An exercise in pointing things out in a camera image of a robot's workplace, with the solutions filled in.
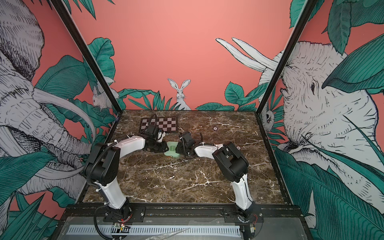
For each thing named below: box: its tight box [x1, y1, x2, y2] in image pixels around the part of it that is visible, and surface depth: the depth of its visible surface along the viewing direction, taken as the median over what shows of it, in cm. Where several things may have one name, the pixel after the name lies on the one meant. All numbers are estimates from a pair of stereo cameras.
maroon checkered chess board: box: [139, 116, 178, 133], surface depth 113 cm
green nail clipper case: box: [164, 141, 180, 158], surface depth 97 cm
